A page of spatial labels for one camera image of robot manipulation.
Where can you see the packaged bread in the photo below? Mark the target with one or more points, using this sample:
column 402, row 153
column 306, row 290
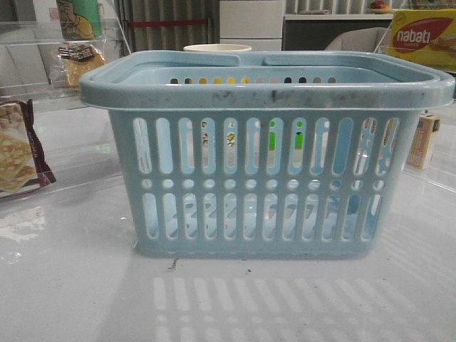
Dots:
column 79, row 58

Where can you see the light blue plastic basket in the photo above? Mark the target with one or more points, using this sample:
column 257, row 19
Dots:
column 192, row 135

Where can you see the yellow popcorn paper cup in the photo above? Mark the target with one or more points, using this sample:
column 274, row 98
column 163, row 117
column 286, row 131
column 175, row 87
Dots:
column 217, row 47

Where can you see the white cabinet in background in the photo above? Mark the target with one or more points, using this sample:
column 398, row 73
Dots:
column 258, row 24

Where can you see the clear acrylic left shelf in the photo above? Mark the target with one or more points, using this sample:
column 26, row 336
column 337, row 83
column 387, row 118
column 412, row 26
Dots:
column 32, row 70

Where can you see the clear acrylic shelf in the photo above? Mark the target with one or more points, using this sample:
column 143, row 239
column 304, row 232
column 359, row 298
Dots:
column 32, row 70
column 441, row 171

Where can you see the peach small carton box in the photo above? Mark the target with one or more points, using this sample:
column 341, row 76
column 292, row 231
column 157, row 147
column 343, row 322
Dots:
column 421, row 150

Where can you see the clear acrylic right shelf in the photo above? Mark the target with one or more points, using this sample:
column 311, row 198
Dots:
column 441, row 171

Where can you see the brown cracker snack bag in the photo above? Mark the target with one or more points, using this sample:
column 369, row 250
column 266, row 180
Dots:
column 23, row 165

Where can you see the green cartoon snack package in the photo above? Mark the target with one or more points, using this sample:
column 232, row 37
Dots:
column 79, row 19

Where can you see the yellow nabati wafer box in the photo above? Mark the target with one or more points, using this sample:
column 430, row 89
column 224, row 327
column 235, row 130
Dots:
column 425, row 37

